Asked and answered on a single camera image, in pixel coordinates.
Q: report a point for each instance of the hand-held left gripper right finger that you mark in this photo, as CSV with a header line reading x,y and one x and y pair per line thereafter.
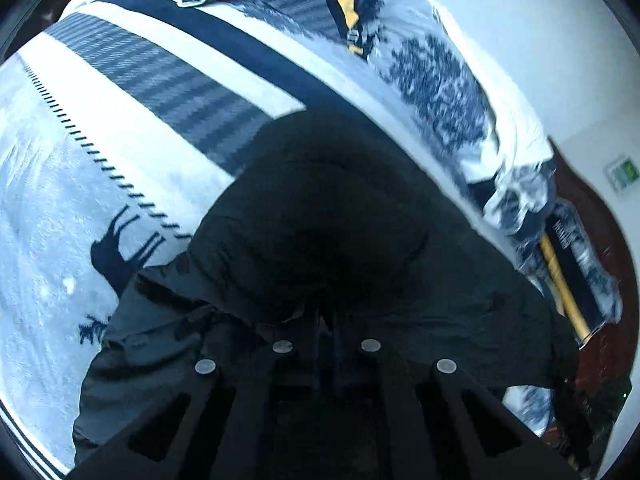
x,y
365,362

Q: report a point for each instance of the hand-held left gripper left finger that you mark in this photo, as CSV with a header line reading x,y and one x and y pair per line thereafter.
x,y
289,362

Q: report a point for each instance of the black puffer jacket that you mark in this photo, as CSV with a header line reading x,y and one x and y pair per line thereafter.
x,y
325,200

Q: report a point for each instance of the flat-lying yellow stripe pillow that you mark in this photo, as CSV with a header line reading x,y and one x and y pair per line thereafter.
x,y
575,260

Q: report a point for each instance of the deer print striped bed sheet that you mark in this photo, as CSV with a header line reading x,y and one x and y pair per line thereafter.
x,y
75,210

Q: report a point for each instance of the dark wooden headboard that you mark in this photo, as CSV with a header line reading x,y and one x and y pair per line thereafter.
x,y
612,240

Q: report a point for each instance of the crumpled tree print quilt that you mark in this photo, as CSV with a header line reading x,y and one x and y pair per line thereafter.
x,y
435,75

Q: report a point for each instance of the white wall thermostat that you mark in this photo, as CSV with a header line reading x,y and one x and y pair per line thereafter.
x,y
625,174

